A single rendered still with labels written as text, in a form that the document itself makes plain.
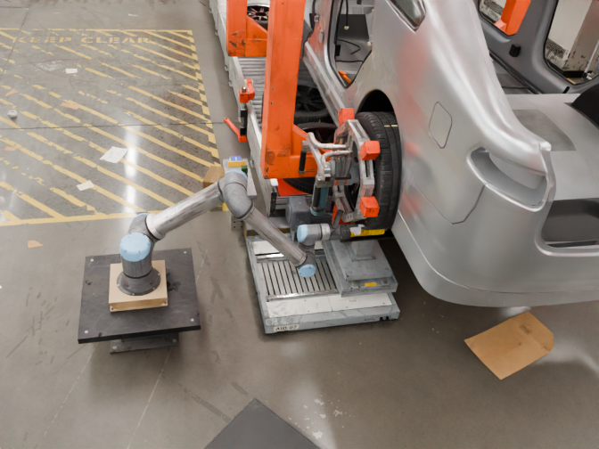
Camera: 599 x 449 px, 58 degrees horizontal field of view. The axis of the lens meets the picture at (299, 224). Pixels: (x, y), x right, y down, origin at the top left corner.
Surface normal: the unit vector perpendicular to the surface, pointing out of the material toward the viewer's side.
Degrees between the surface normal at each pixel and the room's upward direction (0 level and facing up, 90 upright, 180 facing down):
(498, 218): 89
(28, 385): 0
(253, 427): 0
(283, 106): 90
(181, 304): 0
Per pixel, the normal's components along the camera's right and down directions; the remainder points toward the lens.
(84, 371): 0.10, -0.77
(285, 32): 0.22, 0.64
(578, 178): 0.17, -0.50
